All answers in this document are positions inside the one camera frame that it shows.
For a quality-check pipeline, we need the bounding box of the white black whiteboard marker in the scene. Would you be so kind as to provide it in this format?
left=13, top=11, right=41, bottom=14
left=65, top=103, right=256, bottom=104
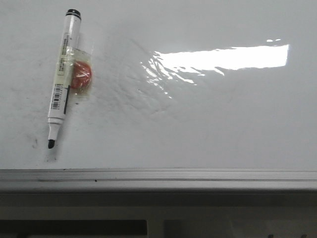
left=48, top=9, right=81, bottom=149

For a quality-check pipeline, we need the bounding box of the white whiteboard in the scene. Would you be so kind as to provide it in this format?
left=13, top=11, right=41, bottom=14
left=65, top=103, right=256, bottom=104
left=0, top=0, right=317, bottom=170

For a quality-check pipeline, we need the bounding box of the red round magnet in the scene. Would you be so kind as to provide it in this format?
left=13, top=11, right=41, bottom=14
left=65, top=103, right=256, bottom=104
left=71, top=61, right=92, bottom=90

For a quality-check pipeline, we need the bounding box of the aluminium whiteboard frame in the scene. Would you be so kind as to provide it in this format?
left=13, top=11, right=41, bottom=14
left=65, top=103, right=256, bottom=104
left=0, top=168, right=317, bottom=193

